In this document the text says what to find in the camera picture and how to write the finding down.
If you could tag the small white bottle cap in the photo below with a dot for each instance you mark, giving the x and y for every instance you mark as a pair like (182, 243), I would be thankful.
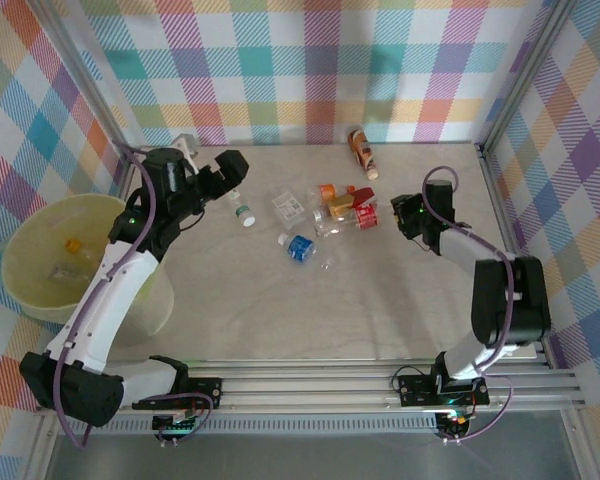
(319, 215)

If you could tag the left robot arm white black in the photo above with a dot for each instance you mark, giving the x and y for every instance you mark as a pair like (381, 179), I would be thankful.
(110, 300)

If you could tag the aluminium side rail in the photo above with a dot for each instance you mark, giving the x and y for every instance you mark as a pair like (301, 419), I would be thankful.
(502, 215)

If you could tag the clear bottle orange cap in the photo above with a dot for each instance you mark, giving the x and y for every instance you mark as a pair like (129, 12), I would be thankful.
(72, 245)

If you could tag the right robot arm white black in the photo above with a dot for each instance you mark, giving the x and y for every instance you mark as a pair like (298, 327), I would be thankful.
(530, 300)

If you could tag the aluminium mounting rail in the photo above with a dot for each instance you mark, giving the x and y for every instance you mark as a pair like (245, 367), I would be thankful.
(305, 390)

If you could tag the clear bottle orange label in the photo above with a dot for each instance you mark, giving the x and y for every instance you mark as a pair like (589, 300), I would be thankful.
(327, 192)

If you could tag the pale yellow plastic bin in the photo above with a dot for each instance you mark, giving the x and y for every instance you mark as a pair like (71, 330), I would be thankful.
(35, 285)

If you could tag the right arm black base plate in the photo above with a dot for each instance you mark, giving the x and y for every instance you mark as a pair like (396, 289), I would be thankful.
(415, 392)

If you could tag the gold label bottle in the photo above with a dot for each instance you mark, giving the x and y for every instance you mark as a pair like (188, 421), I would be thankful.
(341, 204)

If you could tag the small clear bottle white label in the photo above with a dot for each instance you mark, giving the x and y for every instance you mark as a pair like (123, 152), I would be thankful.
(242, 212)

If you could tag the clear purple tinted bottle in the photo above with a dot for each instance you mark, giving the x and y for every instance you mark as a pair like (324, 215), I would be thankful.
(62, 271)

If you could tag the brown label bottle beige cap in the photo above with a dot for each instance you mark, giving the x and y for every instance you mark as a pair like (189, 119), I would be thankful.
(362, 150)

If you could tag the small circuit board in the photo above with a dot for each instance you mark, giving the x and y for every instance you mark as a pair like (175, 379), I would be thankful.
(452, 424)
(175, 427)

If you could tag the aluminium frame post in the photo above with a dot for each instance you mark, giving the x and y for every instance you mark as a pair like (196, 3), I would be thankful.
(523, 75)
(91, 85)

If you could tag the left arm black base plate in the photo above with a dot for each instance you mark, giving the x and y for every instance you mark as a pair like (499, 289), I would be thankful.
(205, 392)

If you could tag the clear bottle blue label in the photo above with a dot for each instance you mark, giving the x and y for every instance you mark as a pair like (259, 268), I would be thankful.
(300, 248)

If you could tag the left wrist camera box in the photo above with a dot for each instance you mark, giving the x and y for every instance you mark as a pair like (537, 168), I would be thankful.
(186, 142)

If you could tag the clear plastic box white label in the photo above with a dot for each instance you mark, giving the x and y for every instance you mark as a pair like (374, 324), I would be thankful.
(287, 206)

